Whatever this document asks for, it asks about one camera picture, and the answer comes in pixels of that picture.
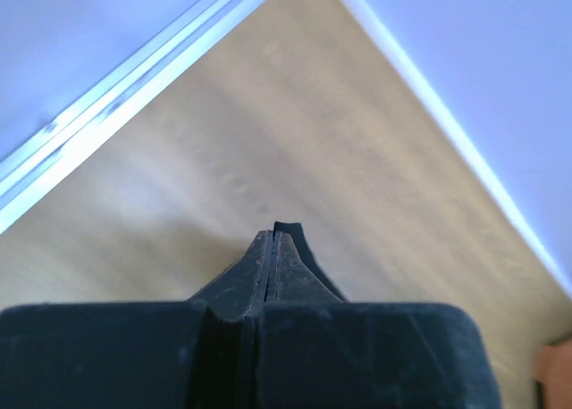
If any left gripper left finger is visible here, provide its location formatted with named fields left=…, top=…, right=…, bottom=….
left=189, top=230, right=273, bottom=322

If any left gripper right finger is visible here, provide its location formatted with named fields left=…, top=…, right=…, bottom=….
left=263, top=230, right=348, bottom=307

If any orange laundry basket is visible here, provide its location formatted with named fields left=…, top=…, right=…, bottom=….
left=534, top=338, right=571, bottom=409

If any left side aluminium rail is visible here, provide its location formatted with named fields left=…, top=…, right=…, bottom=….
left=1, top=0, right=265, bottom=229

